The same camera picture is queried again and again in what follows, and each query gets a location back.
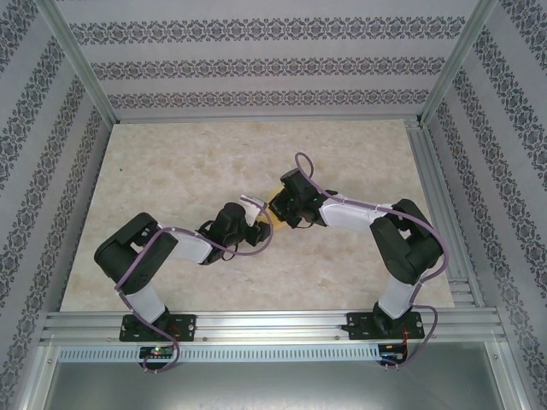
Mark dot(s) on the yellow paper sheet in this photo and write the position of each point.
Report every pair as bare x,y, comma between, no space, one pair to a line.
278,224

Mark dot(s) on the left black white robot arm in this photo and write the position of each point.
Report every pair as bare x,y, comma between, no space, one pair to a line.
132,256

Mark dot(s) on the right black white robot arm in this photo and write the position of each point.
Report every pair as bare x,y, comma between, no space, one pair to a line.
410,247

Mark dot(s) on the grey sheet metal tray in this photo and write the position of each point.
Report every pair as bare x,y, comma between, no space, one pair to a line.
273,388

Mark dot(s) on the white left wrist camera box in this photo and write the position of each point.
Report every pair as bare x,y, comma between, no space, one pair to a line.
253,207

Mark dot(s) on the thin aluminium wall rail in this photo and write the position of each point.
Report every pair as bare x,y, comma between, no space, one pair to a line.
265,120

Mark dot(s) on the long aluminium base rail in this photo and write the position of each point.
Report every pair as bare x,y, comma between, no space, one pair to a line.
273,324

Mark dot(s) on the aluminium side rail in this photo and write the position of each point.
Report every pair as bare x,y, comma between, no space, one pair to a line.
427,162

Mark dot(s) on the aluminium frame post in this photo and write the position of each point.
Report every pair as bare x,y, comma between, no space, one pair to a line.
457,60
80,60

